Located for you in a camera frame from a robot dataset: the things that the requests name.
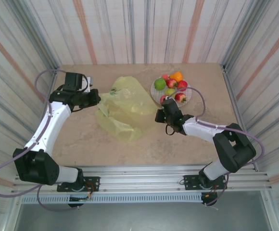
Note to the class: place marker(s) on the small yellow-green apple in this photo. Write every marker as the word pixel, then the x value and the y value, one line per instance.
pixel 170 91

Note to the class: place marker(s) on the white checked round plate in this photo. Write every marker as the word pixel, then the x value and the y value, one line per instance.
pixel 156 95

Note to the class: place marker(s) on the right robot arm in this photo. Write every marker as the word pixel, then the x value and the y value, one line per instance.
pixel 199 128

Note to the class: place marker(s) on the orange fruit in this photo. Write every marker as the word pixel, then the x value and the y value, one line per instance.
pixel 177 76

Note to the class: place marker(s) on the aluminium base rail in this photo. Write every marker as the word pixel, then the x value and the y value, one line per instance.
pixel 142 173

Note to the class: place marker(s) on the small pink fruit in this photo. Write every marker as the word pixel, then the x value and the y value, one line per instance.
pixel 164 77

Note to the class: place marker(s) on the black mounting plate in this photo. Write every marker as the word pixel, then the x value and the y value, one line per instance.
pixel 190 183
pixel 93 184

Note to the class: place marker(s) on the aluminium side rail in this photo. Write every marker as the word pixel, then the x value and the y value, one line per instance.
pixel 43 120
pixel 238 115

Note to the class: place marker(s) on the yellow plastic bag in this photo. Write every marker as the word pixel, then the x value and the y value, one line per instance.
pixel 127 101

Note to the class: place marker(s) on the green apple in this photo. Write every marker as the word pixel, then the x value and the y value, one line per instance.
pixel 159 84

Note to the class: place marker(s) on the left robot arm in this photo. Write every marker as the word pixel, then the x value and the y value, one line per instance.
pixel 50 120

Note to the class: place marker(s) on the red apple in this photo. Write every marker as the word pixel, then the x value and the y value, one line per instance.
pixel 171 83
pixel 163 98
pixel 180 97
pixel 182 85

